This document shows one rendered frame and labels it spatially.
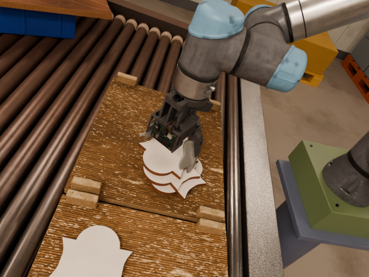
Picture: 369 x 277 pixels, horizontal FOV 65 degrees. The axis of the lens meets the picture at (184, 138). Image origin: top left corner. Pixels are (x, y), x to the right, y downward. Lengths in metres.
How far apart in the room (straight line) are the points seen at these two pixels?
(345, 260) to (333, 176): 1.41
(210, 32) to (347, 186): 0.59
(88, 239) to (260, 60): 0.42
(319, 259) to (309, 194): 1.23
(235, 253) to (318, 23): 0.48
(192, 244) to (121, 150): 0.27
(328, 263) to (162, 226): 1.63
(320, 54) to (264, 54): 3.14
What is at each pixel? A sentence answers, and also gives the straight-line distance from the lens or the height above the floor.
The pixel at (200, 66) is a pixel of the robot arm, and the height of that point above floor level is 1.25.
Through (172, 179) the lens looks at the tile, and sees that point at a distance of 0.65.
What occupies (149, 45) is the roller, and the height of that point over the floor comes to 0.92.
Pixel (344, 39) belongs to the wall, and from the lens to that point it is 4.95.
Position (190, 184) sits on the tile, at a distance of 0.67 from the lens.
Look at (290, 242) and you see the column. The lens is 1.06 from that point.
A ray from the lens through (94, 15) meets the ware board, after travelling 1.02.
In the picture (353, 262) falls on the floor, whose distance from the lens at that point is 2.30.
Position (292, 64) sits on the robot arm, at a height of 1.30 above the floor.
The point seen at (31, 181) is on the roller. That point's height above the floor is 0.92.
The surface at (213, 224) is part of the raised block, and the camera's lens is 0.63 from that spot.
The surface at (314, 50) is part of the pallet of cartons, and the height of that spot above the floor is 0.39.
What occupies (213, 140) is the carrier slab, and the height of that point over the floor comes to 0.94.
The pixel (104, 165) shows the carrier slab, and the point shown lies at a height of 0.94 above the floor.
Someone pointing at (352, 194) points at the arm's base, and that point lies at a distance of 0.90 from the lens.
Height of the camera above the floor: 1.48
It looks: 43 degrees down
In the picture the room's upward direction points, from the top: 24 degrees clockwise
